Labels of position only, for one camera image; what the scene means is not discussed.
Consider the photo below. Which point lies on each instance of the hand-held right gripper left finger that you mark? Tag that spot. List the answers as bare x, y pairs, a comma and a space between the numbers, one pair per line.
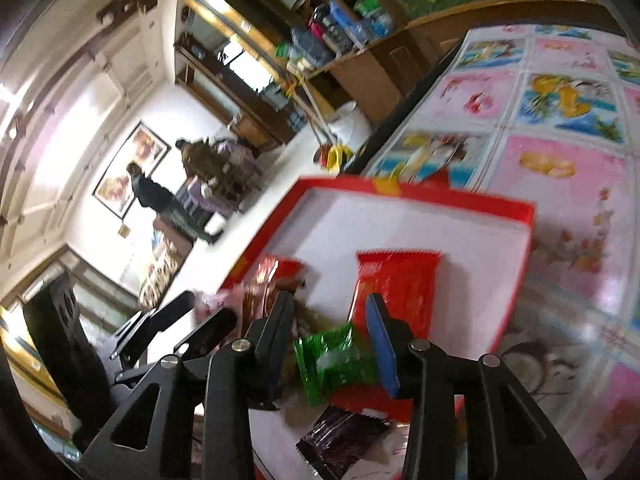
272, 340

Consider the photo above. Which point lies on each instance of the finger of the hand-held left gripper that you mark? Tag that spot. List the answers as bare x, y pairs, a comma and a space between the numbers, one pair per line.
165, 312
210, 332

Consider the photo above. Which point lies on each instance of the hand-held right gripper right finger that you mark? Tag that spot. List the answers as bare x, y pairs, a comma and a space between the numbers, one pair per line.
382, 350

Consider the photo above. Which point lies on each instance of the pink snack packet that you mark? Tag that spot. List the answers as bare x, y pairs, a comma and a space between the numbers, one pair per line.
215, 300

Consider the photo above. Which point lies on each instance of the green snack packet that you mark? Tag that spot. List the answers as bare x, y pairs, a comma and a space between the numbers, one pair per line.
330, 360

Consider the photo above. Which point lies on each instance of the brown red snack packet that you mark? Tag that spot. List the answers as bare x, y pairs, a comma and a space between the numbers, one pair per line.
270, 280

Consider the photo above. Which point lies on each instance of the dark purple snack packet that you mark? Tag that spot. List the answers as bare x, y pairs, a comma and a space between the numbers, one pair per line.
340, 440

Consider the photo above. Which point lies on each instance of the red cardboard box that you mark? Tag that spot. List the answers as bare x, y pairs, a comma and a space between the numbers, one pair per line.
400, 220

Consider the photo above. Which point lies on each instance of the patterned cloth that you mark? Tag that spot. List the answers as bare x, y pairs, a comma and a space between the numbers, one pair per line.
162, 270

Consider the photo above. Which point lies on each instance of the yellow dustpan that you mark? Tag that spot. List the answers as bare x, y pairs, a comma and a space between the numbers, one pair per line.
340, 157

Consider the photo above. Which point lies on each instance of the white sack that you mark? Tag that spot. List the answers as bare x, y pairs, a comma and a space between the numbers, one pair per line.
350, 122

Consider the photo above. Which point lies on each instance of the wooden display cabinet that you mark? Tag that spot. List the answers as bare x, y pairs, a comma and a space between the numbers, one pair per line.
360, 70

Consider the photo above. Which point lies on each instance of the small green packet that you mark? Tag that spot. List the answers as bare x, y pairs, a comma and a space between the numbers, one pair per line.
282, 52

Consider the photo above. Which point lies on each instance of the clear plastic bottles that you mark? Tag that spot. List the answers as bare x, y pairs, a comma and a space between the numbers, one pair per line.
382, 24

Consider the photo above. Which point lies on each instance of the blue plastic bottle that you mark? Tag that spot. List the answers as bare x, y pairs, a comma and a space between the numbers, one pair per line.
336, 12

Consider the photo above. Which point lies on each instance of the green plastic packet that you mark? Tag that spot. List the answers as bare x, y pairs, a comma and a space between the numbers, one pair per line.
367, 7

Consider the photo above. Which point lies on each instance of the framed wall picture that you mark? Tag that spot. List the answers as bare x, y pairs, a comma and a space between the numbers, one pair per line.
132, 170

